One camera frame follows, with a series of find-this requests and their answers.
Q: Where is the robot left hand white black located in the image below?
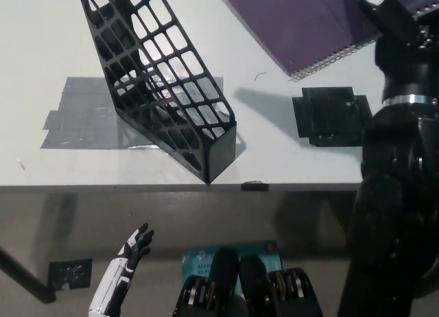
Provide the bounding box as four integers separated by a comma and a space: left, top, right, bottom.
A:
88, 222, 155, 315

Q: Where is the purple spiral notebook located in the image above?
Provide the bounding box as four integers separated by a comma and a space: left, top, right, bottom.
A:
211, 0, 434, 82

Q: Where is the black lattice magazine stand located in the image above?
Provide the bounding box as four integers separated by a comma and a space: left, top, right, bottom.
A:
75, 0, 239, 186

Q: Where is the black floor tape marker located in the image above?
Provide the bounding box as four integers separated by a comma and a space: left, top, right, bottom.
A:
47, 258, 94, 291

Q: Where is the teal router box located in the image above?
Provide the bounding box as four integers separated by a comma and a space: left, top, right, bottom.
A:
180, 240, 284, 290

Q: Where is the black table leg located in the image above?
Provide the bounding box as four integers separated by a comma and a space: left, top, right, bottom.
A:
0, 244, 58, 305

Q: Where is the black square tape patch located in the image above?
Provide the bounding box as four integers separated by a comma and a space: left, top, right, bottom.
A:
292, 86, 373, 148

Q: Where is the large grey tape patch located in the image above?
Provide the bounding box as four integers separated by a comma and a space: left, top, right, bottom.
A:
40, 76, 224, 150

